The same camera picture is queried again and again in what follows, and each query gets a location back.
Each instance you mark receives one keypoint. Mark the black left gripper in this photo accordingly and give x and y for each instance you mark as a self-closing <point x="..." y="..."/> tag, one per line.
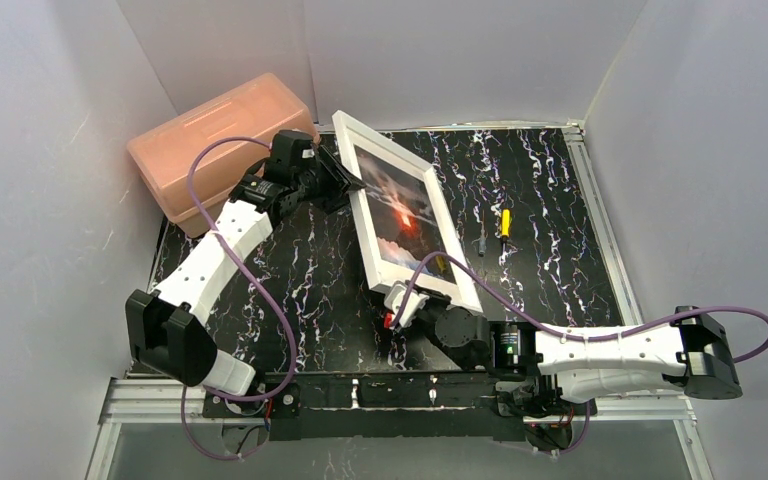
<point x="330" y="178"/>

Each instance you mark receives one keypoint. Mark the white picture frame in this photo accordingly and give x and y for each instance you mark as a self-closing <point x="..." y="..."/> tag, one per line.
<point x="367" y="232"/>

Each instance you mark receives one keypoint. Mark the yellow handled screwdriver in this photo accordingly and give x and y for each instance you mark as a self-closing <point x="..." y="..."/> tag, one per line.
<point x="504" y="228"/>

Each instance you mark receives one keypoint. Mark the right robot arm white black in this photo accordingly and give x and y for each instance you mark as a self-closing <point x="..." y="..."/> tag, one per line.
<point x="689" y="352"/>

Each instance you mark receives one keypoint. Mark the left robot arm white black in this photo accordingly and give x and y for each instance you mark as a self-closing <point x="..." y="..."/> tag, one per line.
<point x="167" y="325"/>

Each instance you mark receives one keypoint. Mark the small grey pen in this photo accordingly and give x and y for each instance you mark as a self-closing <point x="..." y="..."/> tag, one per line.
<point x="482" y="242"/>

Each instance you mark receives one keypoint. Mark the translucent orange plastic box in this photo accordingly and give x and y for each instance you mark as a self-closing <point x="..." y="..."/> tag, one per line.
<point x="251" y="114"/>

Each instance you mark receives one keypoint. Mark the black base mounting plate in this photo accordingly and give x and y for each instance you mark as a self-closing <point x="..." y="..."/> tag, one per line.
<point x="531" y="404"/>

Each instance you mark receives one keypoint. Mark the sunset photo in frame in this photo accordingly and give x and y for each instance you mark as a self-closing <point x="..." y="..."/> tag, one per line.
<point x="400" y="212"/>

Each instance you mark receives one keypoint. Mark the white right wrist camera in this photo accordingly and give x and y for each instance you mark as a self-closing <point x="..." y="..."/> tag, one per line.
<point x="402" y="304"/>

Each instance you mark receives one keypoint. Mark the aluminium right side rail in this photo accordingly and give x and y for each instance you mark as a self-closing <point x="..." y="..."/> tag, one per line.
<point x="626" y="298"/>

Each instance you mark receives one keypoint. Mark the aluminium rail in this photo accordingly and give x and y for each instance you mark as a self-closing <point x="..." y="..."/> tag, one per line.
<point x="154" y="400"/>
<point x="626" y="298"/>

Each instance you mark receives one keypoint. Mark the aluminium front rail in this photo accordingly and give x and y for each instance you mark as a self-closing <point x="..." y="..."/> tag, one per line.
<point x="154" y="400"/>

